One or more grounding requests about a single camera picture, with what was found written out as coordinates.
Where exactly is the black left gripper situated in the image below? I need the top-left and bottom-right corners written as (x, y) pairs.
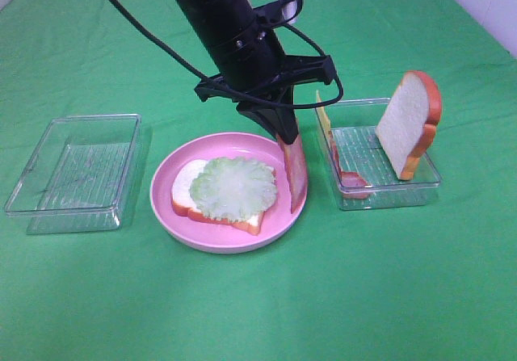
top-left (195, 25), bottom-right (338, 144)

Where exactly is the bacon strip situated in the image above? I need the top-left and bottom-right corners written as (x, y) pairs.
top-left (276, 134), bottom-right (308, 213)
top-left (329, 132), bottom-right (370, 200)

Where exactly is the yellow cheese slice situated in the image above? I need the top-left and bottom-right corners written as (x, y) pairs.
top-left (316, 106), bottom-right (332, 141)

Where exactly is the green lettuce leaf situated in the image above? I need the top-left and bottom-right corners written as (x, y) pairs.
top-left (189, 157), bottom-right (277, 222)

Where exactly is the toast bread slice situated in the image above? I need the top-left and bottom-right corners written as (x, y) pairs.
top-left (170, 159), bottom-right (274, 236)
top-left (375, 70), bottom-right (442, 181)

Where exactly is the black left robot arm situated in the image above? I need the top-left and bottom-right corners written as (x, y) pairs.
top-left (108, 0), bottom-right (341, 145)

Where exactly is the right clear plastic container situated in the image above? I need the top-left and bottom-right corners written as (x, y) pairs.
top-left (315, 98), bottom-right (441, 211)

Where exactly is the clear plastic container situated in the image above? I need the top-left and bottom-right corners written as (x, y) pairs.
top-left (4, 114), bottom-right (141, 234)
top-left (315, 98), bottom-right (441, 211)

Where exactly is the pink round plate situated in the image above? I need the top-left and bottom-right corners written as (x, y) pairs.
top-left (149, 132), bottom-right (307, 254)

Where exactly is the green tablecloth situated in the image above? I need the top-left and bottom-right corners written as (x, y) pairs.
top-left (1, 0), bottom-right (516, 360)

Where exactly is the left clear plastic container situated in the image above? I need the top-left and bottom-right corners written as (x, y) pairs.
top-left (4, 114), bottom-right (141, 234)

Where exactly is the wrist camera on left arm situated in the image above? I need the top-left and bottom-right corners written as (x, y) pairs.
top-left (254, 0), bottom-right (304, 28)

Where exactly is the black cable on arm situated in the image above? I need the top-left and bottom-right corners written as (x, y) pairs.
top-left (86, 0), bottom-right (345, 110)

